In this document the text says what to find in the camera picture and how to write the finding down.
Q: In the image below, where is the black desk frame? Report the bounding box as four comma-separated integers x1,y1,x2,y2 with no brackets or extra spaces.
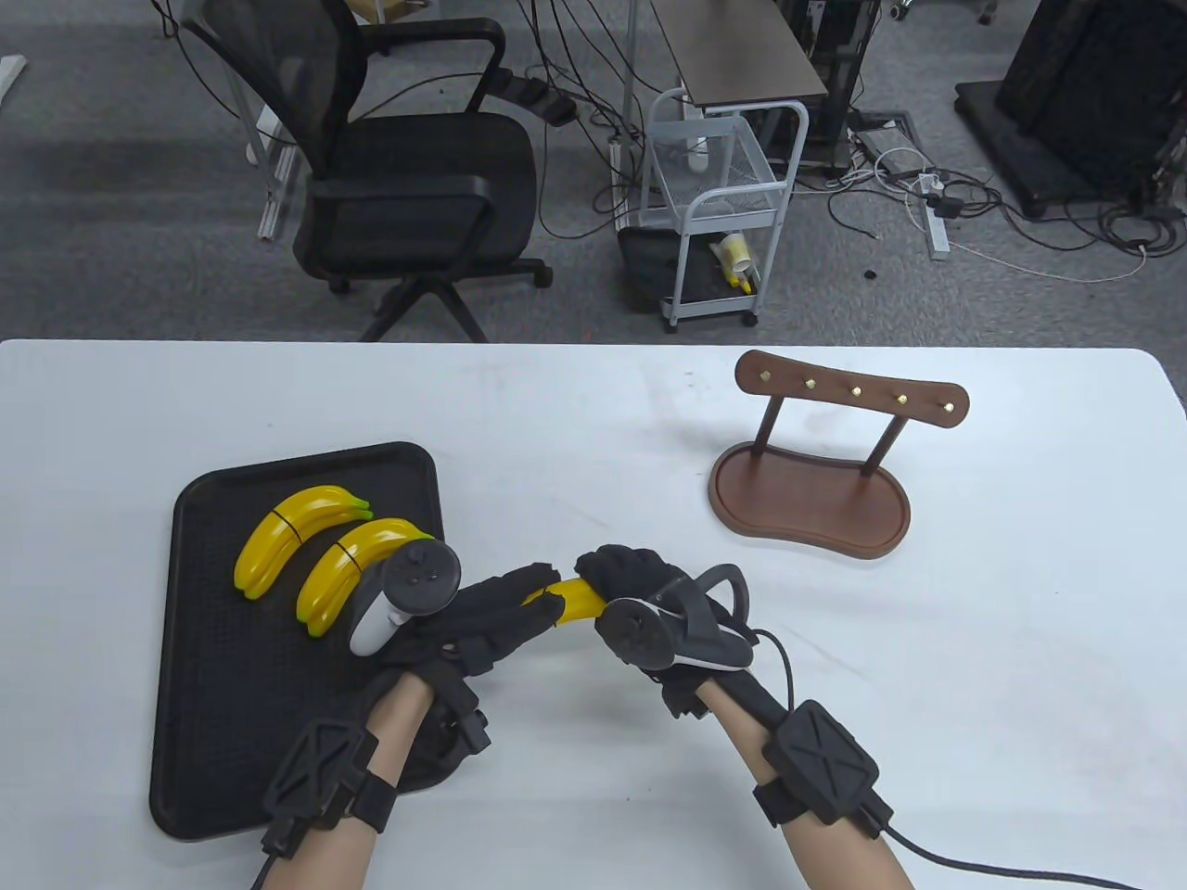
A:
777,0,882,179

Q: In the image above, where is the person's left forearm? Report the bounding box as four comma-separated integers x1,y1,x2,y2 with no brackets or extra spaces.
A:
269,672,439,890

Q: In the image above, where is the aluminium frame bar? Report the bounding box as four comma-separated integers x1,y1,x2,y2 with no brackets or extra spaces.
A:
258,102,302,244

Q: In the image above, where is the person's right forearm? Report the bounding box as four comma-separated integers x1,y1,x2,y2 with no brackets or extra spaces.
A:
697,677,914,890

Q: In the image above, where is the white wire rolling cart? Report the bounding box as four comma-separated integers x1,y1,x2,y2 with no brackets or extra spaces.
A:
642,88,810,334

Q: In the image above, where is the brown wooden hook stand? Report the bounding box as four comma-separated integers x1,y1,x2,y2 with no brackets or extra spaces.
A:
708,350,971,563

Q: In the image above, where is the black floor bin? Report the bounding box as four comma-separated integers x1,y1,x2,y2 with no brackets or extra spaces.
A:
618,225,683,314

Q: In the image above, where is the grey floor socket plate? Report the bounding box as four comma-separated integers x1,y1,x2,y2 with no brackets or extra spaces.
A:
853,125,921,179

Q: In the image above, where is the person's right hand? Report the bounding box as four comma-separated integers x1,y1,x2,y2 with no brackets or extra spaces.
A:
575,545,754,717

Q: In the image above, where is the black plastic tray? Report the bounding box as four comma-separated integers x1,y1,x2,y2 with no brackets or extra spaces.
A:
148,441,470,843

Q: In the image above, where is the grey black handheld controller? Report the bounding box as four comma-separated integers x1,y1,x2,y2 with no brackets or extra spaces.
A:
593,564,757,670
348,542,462,657

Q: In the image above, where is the person's left hand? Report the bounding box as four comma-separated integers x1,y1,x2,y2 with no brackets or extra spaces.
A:
383,561,565,693

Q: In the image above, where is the black wrist tracker module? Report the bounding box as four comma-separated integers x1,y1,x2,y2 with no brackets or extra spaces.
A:
753,700,894,835
262,718,400,858

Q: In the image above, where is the dark grey side desk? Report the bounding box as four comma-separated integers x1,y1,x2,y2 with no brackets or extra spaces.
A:
649,0,829,110

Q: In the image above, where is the black mesh office chair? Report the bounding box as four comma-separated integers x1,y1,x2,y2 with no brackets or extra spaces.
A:
176,0,555,345

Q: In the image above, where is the black equipment stand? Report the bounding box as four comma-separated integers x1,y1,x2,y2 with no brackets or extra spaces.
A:
955,0,1187,221

